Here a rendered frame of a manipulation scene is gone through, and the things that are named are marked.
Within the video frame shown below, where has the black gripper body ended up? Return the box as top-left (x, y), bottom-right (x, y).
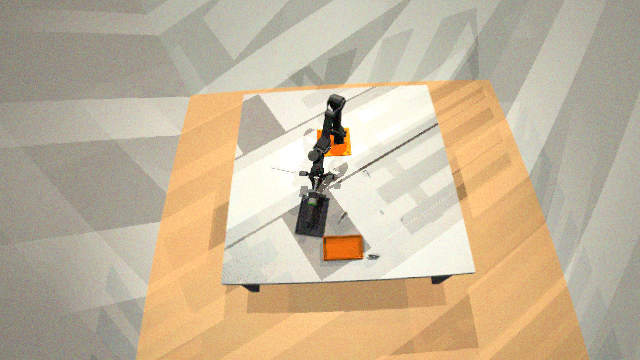
top-left (299, 162), bottom-right (334, 179)

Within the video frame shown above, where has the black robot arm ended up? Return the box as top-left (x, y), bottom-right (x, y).
top-left (308, 93), bottom-right (347, 176)

